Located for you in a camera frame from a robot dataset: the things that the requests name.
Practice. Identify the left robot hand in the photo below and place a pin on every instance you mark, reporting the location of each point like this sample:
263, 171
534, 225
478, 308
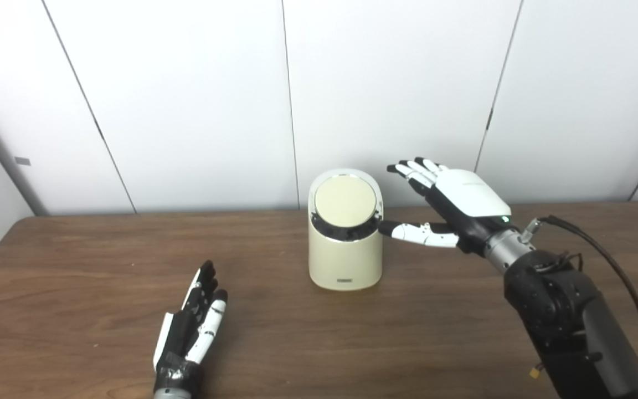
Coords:
183, 338

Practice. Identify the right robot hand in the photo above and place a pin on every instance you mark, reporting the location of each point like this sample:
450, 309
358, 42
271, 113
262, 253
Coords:
463, 205

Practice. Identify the cream round bin lid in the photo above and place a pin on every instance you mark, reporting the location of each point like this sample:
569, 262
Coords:
345, 200

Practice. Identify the cream-colored bin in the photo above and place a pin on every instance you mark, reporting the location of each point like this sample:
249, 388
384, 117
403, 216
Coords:
345, 260

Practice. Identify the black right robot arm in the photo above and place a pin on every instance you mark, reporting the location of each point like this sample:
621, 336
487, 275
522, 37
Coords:
562, 316

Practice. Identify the small grey wall tag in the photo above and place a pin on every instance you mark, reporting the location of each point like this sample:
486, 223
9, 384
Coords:
22, 161

